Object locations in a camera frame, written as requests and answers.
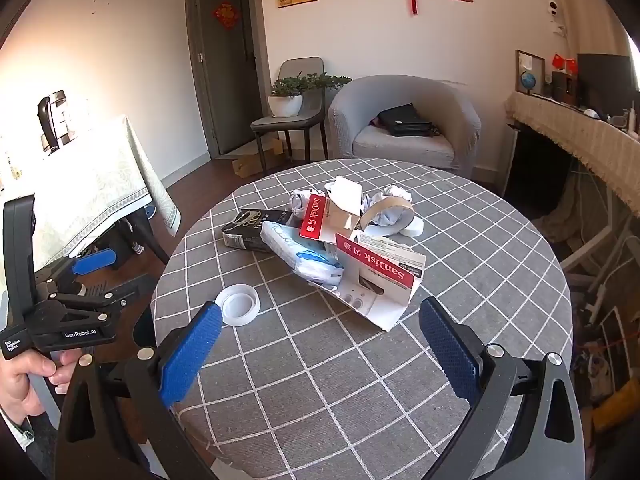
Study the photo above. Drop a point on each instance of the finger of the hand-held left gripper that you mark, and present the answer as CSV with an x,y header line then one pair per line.
x,y
95,262
100,299

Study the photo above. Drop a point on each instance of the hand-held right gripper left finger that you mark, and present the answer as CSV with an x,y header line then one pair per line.
x,y
192,355

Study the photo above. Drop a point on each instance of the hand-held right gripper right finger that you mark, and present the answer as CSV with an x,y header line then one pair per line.
x,y
450,355

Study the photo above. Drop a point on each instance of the white round plastic lid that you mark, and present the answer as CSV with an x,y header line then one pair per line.
x,y
252,310

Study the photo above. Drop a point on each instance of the brown cardboard tape core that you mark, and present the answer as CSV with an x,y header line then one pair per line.
x,y
387,202

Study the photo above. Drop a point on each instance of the person's left forearm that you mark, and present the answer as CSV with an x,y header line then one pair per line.
x,y
17,435

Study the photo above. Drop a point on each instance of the person's left hand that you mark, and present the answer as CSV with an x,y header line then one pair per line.
x,y
30,380

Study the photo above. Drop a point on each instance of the large red white cardboard packaging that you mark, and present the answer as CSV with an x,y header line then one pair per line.
x,y
380,300

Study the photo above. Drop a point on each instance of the grey checked tablecloth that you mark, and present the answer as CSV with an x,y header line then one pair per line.
x,y
325,385

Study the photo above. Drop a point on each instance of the white round cap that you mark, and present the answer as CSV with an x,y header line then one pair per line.
x,y
412,227

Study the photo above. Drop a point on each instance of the black box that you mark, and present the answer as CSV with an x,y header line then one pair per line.
x,y
245,230

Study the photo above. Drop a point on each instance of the blue white tissue packet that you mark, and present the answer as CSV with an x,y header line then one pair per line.
x,y
285,245

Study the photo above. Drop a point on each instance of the black silver kettle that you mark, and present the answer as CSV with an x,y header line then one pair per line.
x,y
52,120

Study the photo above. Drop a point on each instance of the crumpled white paper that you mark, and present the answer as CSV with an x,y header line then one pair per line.
x,y
300,200
395,192

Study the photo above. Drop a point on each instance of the small red white cardboard packaging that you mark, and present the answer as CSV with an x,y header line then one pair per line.
x,y
312,217

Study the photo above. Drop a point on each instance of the beige draped cloth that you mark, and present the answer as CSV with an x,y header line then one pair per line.
x,y
570,215

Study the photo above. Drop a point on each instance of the cardboard box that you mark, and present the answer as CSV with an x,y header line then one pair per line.
x,y
250,162

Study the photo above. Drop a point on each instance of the white cardboard piece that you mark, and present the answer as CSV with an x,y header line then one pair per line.
x,y
347,192

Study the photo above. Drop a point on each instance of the black cabinet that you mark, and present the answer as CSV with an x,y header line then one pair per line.
x,y
535,170

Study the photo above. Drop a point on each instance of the grey armchair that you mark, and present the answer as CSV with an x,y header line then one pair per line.
x,y
400,147

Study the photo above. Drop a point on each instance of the grey door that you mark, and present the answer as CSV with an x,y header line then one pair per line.
x,y
225,85

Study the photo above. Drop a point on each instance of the black bag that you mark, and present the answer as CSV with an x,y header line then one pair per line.
x,y
405,120

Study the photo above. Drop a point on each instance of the potted plant white pot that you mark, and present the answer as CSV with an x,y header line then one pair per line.
x,y
286,104

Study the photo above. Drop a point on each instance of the beige lace desk cloth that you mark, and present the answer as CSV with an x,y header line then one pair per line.
x,y
575,135

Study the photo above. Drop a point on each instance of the grey dining chair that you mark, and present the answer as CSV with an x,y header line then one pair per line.
x,y
295,67

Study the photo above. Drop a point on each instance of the white computer mouse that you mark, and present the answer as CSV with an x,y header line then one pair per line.
x,y
592,114

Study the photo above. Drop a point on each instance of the red door decoration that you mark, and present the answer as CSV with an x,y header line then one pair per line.
x,y
226,15

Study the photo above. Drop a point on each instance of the small blue globe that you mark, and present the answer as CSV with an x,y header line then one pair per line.
x,y
528,80

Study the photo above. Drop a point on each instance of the dark wooden box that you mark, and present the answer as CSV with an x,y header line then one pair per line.
x,y
564,85

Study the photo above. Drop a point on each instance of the small red flags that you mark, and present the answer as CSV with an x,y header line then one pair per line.
x,y
564,62

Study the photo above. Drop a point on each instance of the black monitor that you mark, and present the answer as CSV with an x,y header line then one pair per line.
x,y
605,77

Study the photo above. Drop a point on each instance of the white desk frame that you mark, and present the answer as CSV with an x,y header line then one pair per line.
x,y
611,240

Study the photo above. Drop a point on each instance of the picture frame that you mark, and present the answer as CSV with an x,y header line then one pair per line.
x,y
525,62

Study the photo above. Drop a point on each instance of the white security camera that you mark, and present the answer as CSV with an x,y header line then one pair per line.
x,y
557,8

